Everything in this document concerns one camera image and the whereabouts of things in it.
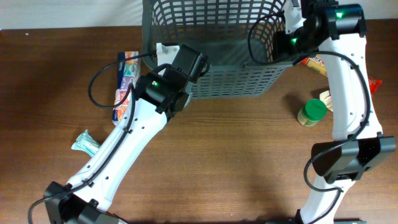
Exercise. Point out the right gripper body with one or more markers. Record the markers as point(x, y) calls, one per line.
point(287, 46)

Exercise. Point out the grey plastic shopping basket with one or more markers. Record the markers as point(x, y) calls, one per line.
point(234, 34)

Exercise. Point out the green lid Knorr jar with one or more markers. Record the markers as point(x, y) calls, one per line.
point(312, 112)

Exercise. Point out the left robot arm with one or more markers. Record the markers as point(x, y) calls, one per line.
point(155, 99)

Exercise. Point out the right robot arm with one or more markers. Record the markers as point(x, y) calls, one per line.
point(337, 32)

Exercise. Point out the spaghetti pasta package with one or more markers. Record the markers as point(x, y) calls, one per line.
point(316, 63)

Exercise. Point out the crumpled beige snack bag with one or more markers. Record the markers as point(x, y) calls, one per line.
point(325, 97)

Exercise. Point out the Kleenex tissue multipack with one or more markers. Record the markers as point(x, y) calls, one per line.
point(128, 72)

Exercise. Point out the teal tissue packet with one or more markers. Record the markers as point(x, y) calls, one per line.
point(84, 142)

